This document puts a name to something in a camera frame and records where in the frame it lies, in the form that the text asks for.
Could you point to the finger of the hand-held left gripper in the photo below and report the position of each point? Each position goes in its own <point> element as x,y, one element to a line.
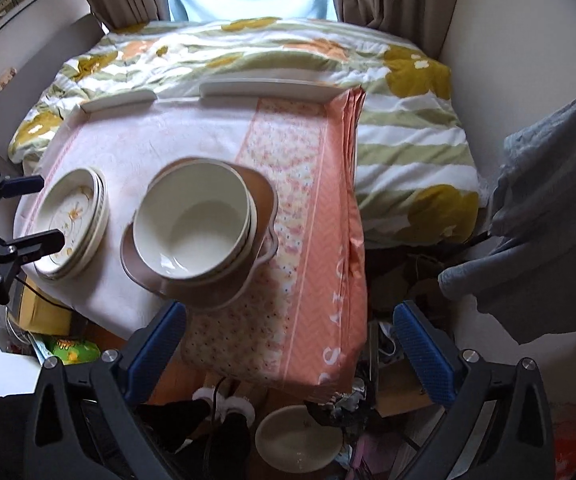
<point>17,185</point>
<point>37,245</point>

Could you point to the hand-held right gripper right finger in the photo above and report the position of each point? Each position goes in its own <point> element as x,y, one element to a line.
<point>425,355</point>

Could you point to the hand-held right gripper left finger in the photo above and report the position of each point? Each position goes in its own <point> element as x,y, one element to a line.
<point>160,355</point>

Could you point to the small printed cream plate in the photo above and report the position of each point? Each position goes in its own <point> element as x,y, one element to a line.
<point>67,215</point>

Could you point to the large cream plate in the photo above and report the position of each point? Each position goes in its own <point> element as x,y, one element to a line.
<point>107,207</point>

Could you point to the large white plate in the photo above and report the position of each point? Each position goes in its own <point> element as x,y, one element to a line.
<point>102,195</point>

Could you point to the cream bowl with duck print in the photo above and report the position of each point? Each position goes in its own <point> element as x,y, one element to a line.
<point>192,220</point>

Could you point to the plain cream bowl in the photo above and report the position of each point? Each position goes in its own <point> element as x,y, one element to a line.
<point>254,220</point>

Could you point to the pink heart-shaped bowl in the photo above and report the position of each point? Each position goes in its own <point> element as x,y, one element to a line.
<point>263,200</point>

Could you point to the cardboard box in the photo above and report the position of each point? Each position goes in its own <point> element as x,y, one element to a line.
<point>403,390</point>

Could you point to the black furry slipper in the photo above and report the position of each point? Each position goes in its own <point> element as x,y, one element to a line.
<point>177,420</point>
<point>235,435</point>

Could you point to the green yellow packet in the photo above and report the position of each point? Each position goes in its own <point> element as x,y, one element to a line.
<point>70,350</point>

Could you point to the pink printed tablecloth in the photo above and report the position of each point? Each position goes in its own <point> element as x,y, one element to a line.
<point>132,135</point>

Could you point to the white rectangular tray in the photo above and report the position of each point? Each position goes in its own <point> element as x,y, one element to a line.
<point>268,91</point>
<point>117,102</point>

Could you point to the grey cloth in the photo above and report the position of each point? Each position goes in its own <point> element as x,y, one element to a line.
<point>543,210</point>

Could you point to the floral quilt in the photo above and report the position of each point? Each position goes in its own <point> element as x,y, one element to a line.
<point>408,125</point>

